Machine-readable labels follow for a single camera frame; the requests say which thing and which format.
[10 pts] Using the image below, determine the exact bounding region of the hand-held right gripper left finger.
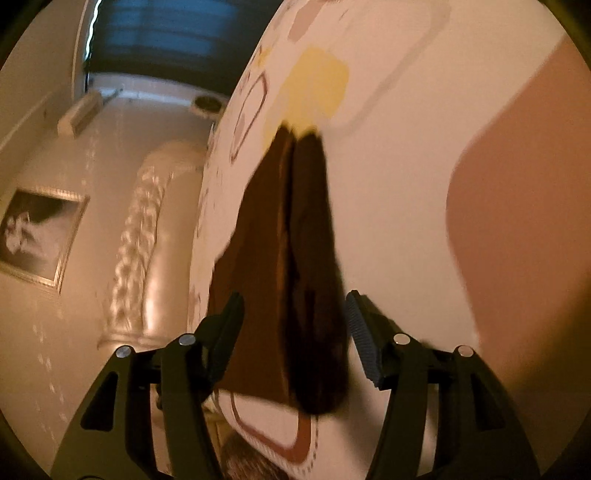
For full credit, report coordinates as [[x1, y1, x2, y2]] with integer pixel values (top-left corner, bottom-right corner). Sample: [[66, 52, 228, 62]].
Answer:
[[51, 291, 245, 480]]

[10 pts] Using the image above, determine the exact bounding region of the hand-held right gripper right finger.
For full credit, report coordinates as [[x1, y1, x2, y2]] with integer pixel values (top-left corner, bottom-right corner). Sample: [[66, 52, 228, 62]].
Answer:
[[345, 290, 541, 480]]

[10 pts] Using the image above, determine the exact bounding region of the brown plaid sweater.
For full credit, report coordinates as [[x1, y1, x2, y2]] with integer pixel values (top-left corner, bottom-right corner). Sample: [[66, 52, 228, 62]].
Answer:
[[208, 121, 352, 414]]

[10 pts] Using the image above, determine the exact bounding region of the cream tufted leather headboard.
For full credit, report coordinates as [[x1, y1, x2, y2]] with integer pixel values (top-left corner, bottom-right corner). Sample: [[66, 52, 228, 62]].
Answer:
[[98, 141, 209, 350]]

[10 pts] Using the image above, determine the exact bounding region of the bed with patterned sheet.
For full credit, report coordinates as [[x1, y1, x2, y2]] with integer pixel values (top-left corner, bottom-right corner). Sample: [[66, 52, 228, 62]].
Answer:
[[187, 0, 591, 480]]

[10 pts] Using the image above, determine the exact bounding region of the white air conditioner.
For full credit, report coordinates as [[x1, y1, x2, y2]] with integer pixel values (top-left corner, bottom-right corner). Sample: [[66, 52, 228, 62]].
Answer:
[[58, 90, 103, 136]]

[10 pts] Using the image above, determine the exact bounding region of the dark window curtain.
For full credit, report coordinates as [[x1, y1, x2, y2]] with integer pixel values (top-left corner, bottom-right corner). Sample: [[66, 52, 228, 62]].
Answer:
[[83, 0, 283, 95]]

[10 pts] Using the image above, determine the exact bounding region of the framed wall picture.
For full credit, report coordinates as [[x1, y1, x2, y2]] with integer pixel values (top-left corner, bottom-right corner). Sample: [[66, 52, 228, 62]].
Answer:
[[0, 186, 90, 294]]

